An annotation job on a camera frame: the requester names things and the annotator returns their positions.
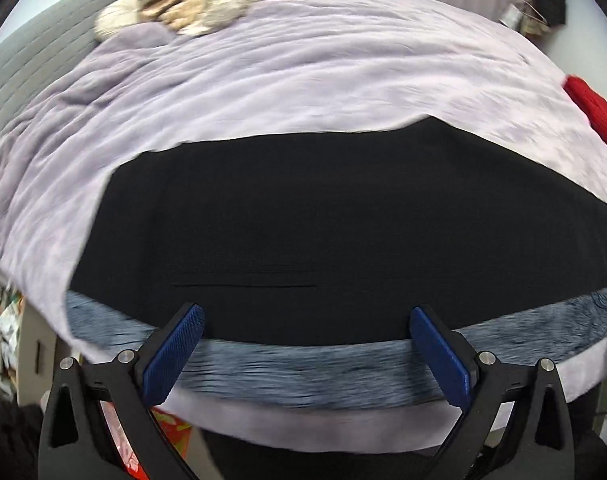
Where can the grey padded headboard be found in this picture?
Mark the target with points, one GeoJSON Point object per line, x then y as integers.
{"type": "Point", "coordinates": [33, 50]}

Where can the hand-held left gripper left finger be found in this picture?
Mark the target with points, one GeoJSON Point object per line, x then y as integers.
{"type": "Point", "coordinates": [176, 347]}

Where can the red knit sweater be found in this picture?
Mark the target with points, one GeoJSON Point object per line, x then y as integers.
{"type": "Point", "coordinates": [598, 107]}

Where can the lilac plush blanket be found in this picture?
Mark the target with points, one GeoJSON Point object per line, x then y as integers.
{"type": "Point", "coordinates": [283, 85]}

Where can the red printed packet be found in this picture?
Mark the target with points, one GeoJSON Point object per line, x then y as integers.
{"type": "Point", "coordinates": [171, 427]}

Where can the cream pillow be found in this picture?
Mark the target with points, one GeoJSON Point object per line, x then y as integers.
{"type": "Point", "coordinates": [115, 20]}

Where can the cream and beige jacket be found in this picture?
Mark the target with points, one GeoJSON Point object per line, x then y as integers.
{"type": "Point", "coordinates": [198, 2]}

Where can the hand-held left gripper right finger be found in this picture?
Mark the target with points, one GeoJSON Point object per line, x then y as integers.
{"type": "Point", "coordinates": [441, 355]}

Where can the black sweater grey hem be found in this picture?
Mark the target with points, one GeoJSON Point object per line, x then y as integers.
{"type": "Point", "coordinates": [333, 235]}

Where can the pile of colourful clutter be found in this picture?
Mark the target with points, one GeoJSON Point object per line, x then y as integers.
{"type": "Point", "coordinates": [0, 320]}

